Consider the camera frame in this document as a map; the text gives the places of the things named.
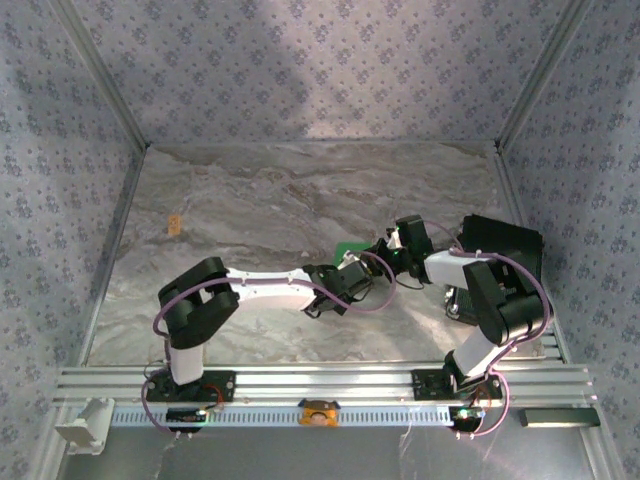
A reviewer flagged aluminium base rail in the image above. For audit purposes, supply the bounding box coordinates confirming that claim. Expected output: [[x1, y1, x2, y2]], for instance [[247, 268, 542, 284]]
[[52, 364, 599, 406]]

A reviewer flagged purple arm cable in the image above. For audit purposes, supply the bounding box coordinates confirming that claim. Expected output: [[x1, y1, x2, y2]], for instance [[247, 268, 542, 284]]
[[422, 221, 554, 440], [141, 249, 398, 442]]

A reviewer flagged red left arm power wire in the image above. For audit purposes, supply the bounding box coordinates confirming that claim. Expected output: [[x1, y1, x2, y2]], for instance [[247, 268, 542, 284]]
[[202, 383, 225, 411]]

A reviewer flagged white plastic bracket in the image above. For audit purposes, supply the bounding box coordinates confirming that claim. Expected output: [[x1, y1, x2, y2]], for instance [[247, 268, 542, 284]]
[[53, 398, 115, 456]]

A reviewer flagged aluminium side rail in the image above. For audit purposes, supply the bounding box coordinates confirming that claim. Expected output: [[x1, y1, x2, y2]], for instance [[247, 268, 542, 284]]
[[492, 142, 572, 364], [76, 146, 152, 366]]

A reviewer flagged orange connector on rail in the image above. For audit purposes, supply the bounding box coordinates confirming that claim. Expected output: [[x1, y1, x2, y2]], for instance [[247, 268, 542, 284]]
[[298, 398, 340, 428]]

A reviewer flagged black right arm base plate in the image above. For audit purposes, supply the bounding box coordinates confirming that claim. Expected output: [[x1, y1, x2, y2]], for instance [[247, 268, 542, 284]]
[[410, 368, 504, 401]]

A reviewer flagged slotted grey cable duct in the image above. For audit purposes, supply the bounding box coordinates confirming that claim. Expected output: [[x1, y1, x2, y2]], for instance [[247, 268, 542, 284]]
[[109, 403, 454, 429]]

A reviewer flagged black ribbed box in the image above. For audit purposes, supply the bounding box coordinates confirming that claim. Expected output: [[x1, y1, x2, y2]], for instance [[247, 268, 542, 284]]
[[444, 214, 545, 326]]

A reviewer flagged aluminium frame post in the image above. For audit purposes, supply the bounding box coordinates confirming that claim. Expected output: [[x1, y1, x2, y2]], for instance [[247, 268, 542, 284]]
[[49, 0, 152, 150], [496, 0, 597, 151]]

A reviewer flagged black flat bar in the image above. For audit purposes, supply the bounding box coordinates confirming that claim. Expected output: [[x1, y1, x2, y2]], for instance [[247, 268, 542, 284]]
[[518, 407, 600, 429]]

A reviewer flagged thin black right gripper cable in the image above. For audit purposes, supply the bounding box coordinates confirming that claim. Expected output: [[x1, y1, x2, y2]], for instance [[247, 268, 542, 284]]
[[393, 272, 427, 291]]

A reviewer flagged green paper sheet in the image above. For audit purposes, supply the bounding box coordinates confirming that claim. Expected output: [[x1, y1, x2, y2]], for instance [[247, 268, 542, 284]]
[[332, 241, 374, 267]]

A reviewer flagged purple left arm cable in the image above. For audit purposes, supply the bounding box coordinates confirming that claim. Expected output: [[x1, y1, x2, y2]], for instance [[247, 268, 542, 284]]
[[141, 249, 398, 442]]

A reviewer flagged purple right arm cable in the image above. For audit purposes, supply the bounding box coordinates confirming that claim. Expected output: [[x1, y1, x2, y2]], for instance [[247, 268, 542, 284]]
[[422, 221, 554, 440]]

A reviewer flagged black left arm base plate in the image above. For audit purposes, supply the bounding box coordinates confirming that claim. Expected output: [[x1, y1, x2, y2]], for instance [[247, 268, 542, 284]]
[[144, 369, 237, 404]]

